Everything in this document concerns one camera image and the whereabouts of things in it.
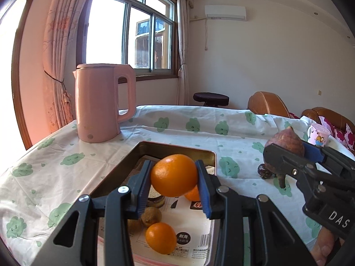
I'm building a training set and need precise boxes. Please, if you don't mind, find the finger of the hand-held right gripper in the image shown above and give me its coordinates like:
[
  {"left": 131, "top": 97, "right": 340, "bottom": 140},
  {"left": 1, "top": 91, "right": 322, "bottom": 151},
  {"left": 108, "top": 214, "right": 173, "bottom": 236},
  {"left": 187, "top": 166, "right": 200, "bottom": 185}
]
[
  {"left": 262, "top": 143, "right": 355, "bottom": 195},
  {"left": 302, "top": 141, "right": 355, "bottom": 183}
]

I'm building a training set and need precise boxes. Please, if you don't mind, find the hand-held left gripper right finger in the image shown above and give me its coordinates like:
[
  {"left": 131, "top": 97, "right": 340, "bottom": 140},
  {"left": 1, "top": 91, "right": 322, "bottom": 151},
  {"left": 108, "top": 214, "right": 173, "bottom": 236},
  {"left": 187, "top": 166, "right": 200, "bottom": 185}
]
[{"left": 194, "top": 159, "right": 318, "bottom": 266}]

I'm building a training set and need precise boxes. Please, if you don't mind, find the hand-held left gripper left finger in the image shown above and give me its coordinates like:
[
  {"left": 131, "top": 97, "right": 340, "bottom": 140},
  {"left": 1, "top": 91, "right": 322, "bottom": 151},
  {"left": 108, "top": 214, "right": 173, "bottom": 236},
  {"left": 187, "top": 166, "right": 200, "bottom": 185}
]
[{"left": 30, "top": 159, "right": 153, "bottom": 266}]

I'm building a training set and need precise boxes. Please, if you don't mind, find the small round orange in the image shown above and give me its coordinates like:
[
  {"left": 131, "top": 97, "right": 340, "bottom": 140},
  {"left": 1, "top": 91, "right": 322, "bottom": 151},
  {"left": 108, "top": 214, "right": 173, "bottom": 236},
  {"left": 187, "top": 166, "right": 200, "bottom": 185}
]
[
  {"left": 184, "top": 184, "right": 201, "bottom": 201},
  {"left": 146, "top": 222, "right": 177, "bottom": 255}
]

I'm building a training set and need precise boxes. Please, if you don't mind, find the large brown round root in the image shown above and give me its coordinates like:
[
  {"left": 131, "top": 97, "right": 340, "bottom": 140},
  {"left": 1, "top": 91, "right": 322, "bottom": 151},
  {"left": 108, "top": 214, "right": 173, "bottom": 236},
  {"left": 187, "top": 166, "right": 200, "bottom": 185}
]
[{"left": 265, "top": 125, "right": 306, "bottom": 190}]

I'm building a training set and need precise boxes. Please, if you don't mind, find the dark and tan water chestnut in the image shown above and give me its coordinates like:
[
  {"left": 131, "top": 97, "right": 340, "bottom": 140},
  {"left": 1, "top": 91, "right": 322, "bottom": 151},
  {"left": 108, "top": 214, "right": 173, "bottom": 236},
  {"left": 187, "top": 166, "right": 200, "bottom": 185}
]
[{"left": 147, "top": 186, "right": 166, "bottom": 208}]

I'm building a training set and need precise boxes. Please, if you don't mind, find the round tan kiwi fruit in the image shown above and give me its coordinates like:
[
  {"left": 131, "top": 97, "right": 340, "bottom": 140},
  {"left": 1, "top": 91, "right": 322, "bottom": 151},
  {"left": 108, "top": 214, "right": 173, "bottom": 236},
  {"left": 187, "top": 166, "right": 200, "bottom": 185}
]
[{"left": 140, "top": 206, "right": 163, "bottom": 228}]

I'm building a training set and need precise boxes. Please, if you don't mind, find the large oblong orange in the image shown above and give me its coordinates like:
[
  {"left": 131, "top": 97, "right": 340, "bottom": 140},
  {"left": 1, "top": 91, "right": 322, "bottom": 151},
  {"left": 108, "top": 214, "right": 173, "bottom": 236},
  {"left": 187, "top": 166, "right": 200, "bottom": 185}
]
[{"left": 150, "top": 154, "right": 198, "bottom": 197}]

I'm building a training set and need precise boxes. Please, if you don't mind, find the pink tin box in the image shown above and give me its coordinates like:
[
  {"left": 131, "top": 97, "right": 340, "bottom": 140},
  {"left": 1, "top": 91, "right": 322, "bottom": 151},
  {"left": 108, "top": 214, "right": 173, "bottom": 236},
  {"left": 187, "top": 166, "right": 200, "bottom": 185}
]
[{"left": 89, "top": 141, "right": 219, "bottom": 266}]

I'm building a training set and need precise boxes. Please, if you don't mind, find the person's right hand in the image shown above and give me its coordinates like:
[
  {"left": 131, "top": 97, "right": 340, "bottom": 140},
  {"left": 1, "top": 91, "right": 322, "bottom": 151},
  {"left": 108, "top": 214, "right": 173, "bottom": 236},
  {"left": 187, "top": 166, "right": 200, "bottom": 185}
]
[{"left": 311, "top": 226, "right": 341, "bottom": 266}]

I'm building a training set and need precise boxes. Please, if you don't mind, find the pink cartoon cat cup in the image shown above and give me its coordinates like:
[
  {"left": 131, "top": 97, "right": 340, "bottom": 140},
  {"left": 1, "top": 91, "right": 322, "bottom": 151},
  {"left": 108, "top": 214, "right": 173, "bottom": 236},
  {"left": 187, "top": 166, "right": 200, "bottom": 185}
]
[{"left": 306, "top": 124, "right": 331, "bottom": 147}]

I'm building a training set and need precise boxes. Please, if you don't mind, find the pink floral cushion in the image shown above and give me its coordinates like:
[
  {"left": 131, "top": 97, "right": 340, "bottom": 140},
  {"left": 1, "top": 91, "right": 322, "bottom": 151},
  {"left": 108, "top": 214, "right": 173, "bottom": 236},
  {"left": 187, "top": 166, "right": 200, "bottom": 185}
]
[{"left": 319, "top": 116, "right": 355, "bottom": 151}]

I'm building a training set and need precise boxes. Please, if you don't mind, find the brown leather chair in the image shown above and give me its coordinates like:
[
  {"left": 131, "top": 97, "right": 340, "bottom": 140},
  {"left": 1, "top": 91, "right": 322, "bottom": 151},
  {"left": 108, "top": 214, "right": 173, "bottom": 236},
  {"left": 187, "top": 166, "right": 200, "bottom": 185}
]
[
  {"left": 301, "top": 107, "right": 353, "bottom": 133},
  {"left": 247, "top": 91, "right": 298, "bottom": 118}
]

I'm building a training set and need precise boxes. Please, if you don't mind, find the printed plastic bag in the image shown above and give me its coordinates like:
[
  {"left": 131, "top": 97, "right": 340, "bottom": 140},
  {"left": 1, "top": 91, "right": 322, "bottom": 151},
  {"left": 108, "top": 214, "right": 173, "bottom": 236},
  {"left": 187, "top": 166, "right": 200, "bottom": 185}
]
[{"left": 97, "top": 197, "right": 217, "bottom": 266}]

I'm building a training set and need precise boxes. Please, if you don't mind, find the white green cloud tablecloth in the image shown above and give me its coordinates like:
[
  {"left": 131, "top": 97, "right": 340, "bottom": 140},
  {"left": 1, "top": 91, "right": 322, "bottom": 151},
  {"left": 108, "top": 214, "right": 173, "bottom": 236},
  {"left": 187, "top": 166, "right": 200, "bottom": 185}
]
[{"left": 0, "top": 105, "right": 355, "bottom": 266}]

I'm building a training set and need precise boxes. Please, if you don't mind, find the dark round stool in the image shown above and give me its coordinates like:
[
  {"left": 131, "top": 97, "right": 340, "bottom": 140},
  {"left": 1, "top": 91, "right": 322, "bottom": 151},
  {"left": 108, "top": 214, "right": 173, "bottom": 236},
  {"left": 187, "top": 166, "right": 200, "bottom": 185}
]
[{"left": 193, "top": 92, "right": 230, "bottom": 108}]

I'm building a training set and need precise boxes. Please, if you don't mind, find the pink electric kettle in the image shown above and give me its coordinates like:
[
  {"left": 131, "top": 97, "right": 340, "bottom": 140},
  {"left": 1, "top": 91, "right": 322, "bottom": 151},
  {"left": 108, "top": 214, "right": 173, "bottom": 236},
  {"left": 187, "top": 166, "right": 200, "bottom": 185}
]
[{"left": 73, "top": 63, "right": 137, "bottom": 144}]

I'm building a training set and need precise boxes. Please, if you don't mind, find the pale narrow curtain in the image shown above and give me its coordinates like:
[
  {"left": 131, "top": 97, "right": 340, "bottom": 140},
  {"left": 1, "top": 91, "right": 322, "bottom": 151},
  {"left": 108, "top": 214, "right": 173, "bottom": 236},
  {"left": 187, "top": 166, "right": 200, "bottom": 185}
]
[{"left": 166, "top": 0, "right": 195, "bottom": 106}]

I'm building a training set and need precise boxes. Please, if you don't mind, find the pink patterned curtain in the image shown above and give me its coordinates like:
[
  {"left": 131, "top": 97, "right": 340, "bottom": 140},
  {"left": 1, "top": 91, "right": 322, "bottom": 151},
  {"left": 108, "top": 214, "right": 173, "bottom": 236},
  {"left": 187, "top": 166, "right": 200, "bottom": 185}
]
[{"left": 41, "top": 0, "right": 96, "bottom": 135}]

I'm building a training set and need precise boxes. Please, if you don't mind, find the sliding glass window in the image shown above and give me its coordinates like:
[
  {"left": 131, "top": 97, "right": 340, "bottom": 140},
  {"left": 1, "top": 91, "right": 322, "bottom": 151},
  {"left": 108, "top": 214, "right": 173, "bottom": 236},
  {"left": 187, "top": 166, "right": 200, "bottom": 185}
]
[{"left": 76, "top": 0, "right": 178, "bottom": 81}]

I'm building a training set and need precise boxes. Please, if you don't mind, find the white wall air conditioner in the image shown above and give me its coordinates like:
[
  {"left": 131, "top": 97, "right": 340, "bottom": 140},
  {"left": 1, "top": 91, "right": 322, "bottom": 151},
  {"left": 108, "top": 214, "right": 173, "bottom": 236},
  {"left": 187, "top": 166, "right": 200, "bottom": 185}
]
[{"left": 204, "top": 5, "right": 247, "bottom": 20}]

